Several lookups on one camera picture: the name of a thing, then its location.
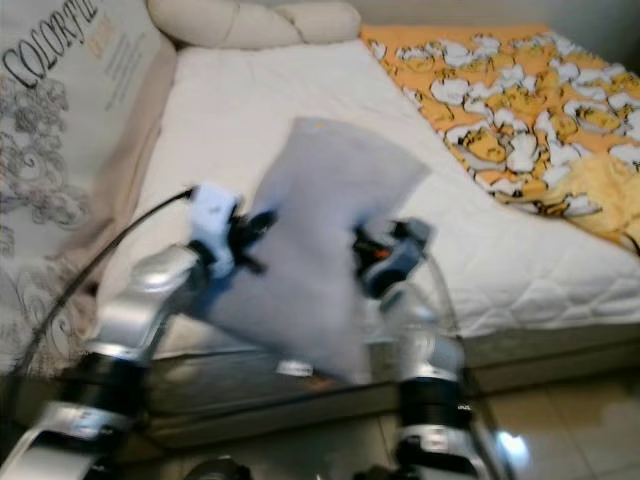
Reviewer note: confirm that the grey pillow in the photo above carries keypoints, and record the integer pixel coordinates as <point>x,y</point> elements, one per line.
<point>325,240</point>

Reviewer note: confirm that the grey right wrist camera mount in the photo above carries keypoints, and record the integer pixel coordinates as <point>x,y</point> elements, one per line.
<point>410,255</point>

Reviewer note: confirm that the cream bolster pillow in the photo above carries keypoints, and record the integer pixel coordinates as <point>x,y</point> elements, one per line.
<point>240,22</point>

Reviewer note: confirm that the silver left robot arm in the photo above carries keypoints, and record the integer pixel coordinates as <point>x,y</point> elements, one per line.
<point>140,300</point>

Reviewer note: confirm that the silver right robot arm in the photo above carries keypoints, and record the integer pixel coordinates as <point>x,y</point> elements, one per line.
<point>435,370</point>

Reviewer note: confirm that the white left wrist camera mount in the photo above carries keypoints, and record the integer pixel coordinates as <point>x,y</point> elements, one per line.
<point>213,218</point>

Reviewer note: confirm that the white quilted mattress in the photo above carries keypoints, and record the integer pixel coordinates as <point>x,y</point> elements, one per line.
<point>240,90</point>

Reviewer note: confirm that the yellow cartoon egg blanket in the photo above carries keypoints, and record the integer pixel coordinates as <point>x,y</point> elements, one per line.
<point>510,110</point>

